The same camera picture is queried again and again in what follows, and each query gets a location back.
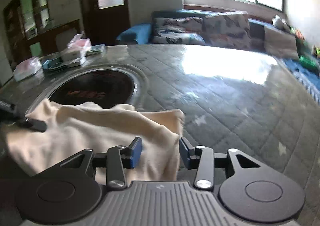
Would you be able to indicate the dark wooden display cabinet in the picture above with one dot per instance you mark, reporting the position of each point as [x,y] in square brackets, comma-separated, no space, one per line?
[15,28]

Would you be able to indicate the square butterfly print pillow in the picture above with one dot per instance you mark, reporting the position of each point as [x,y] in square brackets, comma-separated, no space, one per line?
[225,28]

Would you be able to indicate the blue cloth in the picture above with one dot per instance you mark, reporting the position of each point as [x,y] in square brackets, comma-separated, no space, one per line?
[292,66]

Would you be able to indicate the blue cushion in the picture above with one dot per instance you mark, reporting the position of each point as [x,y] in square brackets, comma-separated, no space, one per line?
[135,33]

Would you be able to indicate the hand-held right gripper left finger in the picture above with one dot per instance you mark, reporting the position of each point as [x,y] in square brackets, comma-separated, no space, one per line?
[136,153]

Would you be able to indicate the dark wooden door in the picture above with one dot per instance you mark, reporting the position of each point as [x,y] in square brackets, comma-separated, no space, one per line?
[107,21]

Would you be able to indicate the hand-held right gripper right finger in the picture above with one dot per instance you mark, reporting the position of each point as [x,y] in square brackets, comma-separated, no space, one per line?
[185,156]

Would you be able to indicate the dark teal sofa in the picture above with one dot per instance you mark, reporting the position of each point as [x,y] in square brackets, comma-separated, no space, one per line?
[256,28]

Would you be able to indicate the long butterfly print pillow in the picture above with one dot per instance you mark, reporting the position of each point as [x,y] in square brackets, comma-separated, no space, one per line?
[175,31]

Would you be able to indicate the round black induction cooker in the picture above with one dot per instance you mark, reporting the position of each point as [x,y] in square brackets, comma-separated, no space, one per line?
[100,86]

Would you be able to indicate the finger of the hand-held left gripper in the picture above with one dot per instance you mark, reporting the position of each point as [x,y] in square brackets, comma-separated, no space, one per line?
[36,124]

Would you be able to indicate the pink plush toy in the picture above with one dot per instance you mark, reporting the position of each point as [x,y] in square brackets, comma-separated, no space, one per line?
[297,34]

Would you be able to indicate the white tissue box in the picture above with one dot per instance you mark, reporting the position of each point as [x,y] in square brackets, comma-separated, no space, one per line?
[75,52]

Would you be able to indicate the flat green box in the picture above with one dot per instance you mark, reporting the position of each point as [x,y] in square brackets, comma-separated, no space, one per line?
[96,49]

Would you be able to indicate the panda plush toy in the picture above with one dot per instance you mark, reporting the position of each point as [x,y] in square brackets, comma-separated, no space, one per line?
[278,21]

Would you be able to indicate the grey pillow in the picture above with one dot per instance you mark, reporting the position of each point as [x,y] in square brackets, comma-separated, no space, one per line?
[280,41]

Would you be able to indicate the white and pink tissue pack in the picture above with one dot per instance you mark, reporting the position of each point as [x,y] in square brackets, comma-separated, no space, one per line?
[27,68]

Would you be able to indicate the cream sweatshirt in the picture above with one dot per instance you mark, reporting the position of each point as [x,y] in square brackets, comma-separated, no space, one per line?
[87,126]

